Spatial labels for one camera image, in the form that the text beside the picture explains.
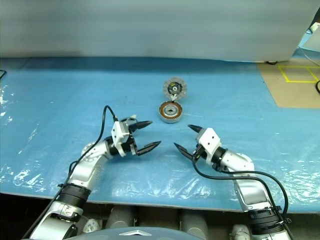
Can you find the grey rounded shape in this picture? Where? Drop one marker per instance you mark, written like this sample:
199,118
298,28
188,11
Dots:
121,217
193,225

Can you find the silver motor stator disc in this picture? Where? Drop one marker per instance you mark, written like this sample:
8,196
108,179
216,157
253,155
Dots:
175,87

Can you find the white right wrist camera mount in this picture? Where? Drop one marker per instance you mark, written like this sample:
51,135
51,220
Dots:
211,140

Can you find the grey robot torso silver emblem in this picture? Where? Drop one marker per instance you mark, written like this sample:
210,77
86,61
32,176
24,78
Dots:
130,236

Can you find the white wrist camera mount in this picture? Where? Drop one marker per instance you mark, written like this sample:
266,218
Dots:
211,140
119,132

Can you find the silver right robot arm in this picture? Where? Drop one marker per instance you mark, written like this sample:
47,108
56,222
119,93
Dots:
252,197

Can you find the white rounded shape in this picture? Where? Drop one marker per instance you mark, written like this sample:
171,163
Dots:
91,225
240,232

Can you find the white backdrop board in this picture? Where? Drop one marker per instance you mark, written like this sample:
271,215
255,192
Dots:
150,25

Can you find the silver motor stator copper windings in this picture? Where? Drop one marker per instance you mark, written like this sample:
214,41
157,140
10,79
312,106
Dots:
171,119

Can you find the black backdrop board foot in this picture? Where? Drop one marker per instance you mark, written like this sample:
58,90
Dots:
271,62

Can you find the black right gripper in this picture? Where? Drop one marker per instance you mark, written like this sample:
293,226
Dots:
199,152

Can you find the light blue background sheet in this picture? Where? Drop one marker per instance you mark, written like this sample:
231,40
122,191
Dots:
310,41

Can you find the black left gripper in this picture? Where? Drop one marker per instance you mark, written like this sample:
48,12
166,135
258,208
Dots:
132,140

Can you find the blue plastic table sheet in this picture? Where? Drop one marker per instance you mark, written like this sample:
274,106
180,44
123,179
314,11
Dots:
62,100

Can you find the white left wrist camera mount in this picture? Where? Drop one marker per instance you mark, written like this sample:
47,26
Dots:
119,132

